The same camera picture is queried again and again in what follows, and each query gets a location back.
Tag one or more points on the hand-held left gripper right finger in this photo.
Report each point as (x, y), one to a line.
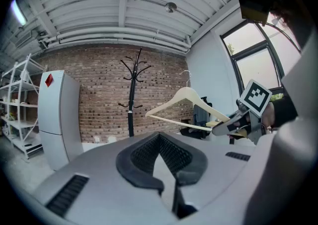
(186, 164)

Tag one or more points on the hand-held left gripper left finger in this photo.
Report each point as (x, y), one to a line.
(139, 167)

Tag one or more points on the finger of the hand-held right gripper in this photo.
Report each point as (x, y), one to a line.
(223, 129)
(238, 114)

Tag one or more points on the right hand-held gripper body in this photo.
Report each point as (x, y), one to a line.
(256, 97)

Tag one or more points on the cream wooden clothes hanger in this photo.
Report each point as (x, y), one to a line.
(188, 94)

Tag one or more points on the black metal coat rack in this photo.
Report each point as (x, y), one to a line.
(133, 90)

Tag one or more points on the person's right forearm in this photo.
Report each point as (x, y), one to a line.
(283, 112)

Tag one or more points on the black office chair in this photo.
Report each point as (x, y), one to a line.
(198, 132)

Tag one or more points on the black framed window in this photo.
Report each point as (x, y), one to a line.
(256, 62)

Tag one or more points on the person's grey shirt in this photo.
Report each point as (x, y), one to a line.
(293, 159)

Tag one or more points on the white refrigerator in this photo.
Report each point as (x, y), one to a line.
(55, 119)

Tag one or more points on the round ceiling detector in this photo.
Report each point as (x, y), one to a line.
(171, 7)

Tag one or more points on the white ceiling pipes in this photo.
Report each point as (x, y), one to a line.
(119, 39)

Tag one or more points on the white metal shelving unit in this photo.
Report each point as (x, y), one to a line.
(21, 106)

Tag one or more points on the long ceiling light panel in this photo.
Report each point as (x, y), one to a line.
(18, 13)

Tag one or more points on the white wall socket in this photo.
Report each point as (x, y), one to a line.
(97, 139)

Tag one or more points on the black head-mounted camera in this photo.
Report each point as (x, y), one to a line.
(256, 5)

